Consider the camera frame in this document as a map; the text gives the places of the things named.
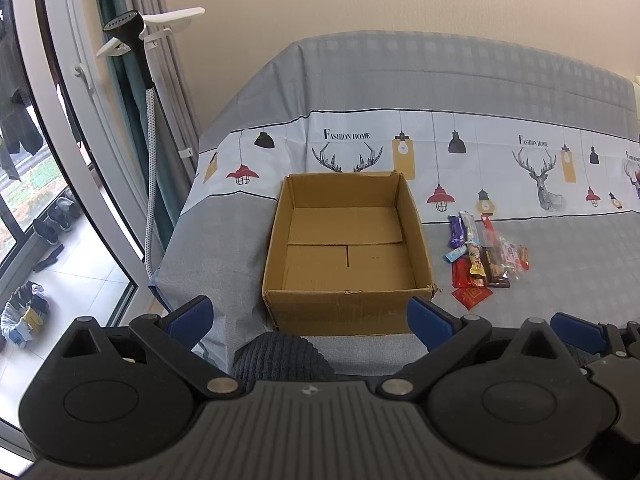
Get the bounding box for light blue stick sachet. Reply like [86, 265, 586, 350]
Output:
[445, 245, 468, 263]

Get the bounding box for dark brown cracker pack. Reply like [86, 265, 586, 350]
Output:
[480, 247, 511, 288]

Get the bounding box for small red candy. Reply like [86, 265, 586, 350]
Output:
[518, 245, 529, 271]

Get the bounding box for red snack packet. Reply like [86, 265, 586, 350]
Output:
[451, 257, 485, 288]

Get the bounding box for small yellow snack pack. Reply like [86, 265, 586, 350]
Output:
[466, 243, 486, 280]

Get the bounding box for purple snack bar wrapper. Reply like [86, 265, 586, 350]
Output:
[448, 216, 466, 249]

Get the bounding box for clear white candy bag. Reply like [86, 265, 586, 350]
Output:
[500, 237, 521, 276]

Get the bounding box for red stick sachet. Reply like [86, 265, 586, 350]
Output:
[480, 214, 500, 249]

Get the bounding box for brown cardboard box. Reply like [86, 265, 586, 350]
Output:
[262, 171, 437, 336]

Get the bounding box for silver stick sachet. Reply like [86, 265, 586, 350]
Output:
[459, 211, 478, 245]

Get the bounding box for shoes on balcony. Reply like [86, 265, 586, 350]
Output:
[32, 194, 81, 245]

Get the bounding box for grey patterned sofa cover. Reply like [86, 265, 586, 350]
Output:
[153, 32, 639, 367]

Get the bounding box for black garment steamer head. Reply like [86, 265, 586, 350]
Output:
[103, 10, 154, 90]

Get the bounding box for grey steamer hose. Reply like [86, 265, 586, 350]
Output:
[143, 84, 158, 281]

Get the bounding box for white window frame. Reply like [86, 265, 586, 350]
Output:
[12, 0, 154, 320]

